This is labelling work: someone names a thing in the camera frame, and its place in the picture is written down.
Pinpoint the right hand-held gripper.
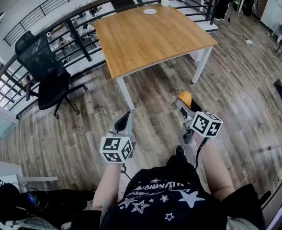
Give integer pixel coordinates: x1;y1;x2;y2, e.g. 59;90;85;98
175;97;224;144

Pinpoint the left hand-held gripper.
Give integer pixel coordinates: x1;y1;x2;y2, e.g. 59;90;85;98
100;111;136;164

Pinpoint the orange round object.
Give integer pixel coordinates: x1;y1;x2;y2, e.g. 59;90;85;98
178;91;192;106

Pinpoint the person's right forearm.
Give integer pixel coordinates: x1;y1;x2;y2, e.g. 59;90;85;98
193;133;235;202

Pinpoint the person's left forearm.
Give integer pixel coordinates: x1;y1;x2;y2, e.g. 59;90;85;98
92;161;123;210

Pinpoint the person's black shoe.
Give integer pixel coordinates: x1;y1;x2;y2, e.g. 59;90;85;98
174;145;186;157

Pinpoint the white drawer unit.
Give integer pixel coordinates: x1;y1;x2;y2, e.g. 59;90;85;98
189;48;205;63

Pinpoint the wooden table with white legs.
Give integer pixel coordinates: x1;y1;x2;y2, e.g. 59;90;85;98
93;3;218;112

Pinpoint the black mesh office chair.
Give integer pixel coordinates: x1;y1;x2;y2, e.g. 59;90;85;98
14;30;89;119

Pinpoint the person's black star-print shirt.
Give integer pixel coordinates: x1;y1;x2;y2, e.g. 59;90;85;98
100;166;266;230

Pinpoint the dark metal railing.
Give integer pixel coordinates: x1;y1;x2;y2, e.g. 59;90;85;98
0;0;222;119

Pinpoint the black bag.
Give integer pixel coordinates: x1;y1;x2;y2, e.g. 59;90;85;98
0;183;96;230

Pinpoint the small screen device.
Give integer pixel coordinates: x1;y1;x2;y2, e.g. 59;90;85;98
27;192;40;208

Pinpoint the white side table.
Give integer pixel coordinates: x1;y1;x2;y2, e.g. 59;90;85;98
0;157;59;194

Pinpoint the distant black railing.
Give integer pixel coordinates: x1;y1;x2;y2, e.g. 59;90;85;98
3;0;96;46

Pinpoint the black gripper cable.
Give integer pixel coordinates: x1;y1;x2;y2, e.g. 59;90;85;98
120;163;132;180

